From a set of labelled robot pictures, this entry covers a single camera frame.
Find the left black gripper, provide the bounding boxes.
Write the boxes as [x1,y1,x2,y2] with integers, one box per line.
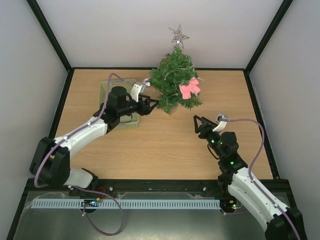
[118,94,159,117]

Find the silver ball ornament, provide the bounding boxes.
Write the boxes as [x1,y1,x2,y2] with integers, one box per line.
[142,78,151,87]

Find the green plastic basket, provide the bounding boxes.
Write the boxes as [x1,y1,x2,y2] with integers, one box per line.
[98,78,139,130]

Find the pink ornaments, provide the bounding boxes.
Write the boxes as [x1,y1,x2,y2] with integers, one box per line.
[179,77,201,100]

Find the small green christmas tree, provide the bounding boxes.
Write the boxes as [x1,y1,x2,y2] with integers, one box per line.
[150,45,202,115]

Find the silver star ornament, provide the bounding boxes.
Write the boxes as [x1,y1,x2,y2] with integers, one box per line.
[169,24,190,50]

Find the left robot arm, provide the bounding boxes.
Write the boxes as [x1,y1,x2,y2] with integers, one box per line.
[29,83,159,189]

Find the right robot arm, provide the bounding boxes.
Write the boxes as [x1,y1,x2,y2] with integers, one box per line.
[193,114,307,240]

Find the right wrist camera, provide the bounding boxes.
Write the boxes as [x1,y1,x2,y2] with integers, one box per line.
[212,113,228,133]

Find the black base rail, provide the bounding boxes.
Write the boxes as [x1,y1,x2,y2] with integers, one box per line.
[67,177,291,198]

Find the purple loop cable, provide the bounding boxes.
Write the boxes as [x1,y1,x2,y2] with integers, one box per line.
[81,192,125,236]

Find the white slotted cable duct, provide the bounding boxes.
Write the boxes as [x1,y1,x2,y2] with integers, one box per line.
[31,198,221,210]

